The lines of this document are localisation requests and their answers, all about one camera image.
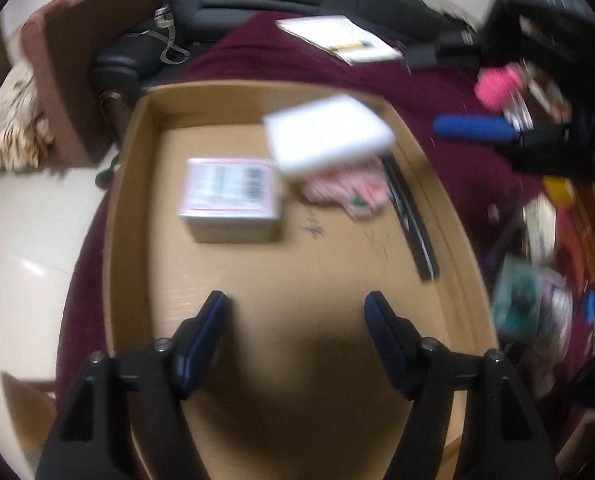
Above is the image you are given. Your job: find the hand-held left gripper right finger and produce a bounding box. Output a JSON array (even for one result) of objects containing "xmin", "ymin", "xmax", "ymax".
[{"xmin": 363, "ymin": 290, "xmax": 561, "ymax": 480}]

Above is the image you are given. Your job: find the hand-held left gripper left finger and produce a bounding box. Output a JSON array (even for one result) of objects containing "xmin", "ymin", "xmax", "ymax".
[{"xmin": 35, "ymin": 290, "xmax": 229, "ymax": 480}]

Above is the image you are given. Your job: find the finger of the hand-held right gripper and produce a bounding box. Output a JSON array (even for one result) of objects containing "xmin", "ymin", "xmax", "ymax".
[
  {"xmin": 403, "ymin": 31, "xmax": 483, "ymax": 70},
  {"xmin": 433, "ymin": 114, "xmax": 595, "ymax": 182}
]

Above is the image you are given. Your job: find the shallow brown cardboard box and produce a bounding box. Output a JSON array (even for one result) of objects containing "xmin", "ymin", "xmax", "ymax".
[{"xmin": 102, "ymin": 80, "xmax": 501, "ymax": 480}]

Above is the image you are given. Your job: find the plain white box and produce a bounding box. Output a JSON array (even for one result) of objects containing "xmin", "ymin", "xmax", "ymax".
[{"xmin": 262, "ymin": 94, "xmax": 396, "ymax": 179}]

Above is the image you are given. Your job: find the pink yarn roll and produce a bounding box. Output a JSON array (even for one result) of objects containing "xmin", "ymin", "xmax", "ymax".
[{"xmin": 475, "ymin": 62, "xmax": 525, "ymax": 111}]

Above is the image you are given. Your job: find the long black case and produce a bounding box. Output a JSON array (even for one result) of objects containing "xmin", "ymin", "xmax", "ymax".
[{"xmin": 380, "ymin": 154, "xmax": 439, "ymax": 281}]

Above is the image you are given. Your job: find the maroon tablecloth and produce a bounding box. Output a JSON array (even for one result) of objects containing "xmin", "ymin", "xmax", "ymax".
[{"xmin": 55, "ymin": 10, "xmax": 595, "ymax": 480}]

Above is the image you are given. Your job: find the white booklet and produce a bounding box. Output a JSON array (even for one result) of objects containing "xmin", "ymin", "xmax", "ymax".
[{"xmin": 276, "ymin": 16, "xmax": 403, "ymax": 66}]

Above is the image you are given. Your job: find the teal packet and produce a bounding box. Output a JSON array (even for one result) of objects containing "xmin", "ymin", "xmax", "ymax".
[{"xmin": 492, "ymin": 255, "xmax": 547, "ymax": 337}]

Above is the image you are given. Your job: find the pink patterned packet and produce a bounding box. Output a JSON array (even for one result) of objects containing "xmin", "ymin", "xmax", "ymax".
[{"xmin": 297, "ymin": 157, "xmax": 396, "ymax": 219}]

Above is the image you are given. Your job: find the white box with barcode label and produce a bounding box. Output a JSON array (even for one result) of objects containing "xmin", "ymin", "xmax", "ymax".
[{"xmin": 178, "ymin": 157, "xmax": 283, "ymax": 244}]

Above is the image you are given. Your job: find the brown cardboard piece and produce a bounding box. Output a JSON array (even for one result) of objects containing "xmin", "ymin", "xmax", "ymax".
[{"xmin": 0, "ymin": 370, "xmax": 58, "ymax": 461}]

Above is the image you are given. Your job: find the floral patterned cushion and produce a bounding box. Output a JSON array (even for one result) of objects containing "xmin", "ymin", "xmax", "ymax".
[{"xmin": 0, "ymin": 67, "xmax": 54, "ymax": 172}]

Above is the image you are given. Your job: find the brown chair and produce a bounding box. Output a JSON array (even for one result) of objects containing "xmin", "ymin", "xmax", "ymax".
[{"xmin": 20, "ymin": 0, "xmax": 171, "ymax": 168}]

